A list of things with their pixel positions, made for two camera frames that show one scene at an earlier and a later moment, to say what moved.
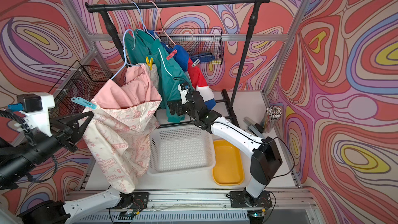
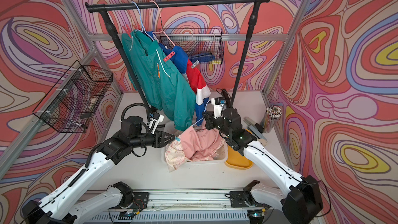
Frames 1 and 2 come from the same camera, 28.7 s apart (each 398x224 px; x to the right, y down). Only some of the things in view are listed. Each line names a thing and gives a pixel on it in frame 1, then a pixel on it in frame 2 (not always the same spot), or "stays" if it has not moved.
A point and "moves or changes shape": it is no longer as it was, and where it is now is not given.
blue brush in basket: [203, 57] stays
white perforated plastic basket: [178, 150] → [170, 127]
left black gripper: [65, 134] → [158, 139]
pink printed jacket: [119, 136] → [195, 144]
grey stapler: [256, 128] stays
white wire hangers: [162, 30] stays
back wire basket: [197, 40] stays
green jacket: [174, 90] stays
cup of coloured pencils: [273, 113] stays
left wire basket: [80, 81] stays
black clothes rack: [104, 7] stays
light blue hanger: [126, 61] moves or changes shape
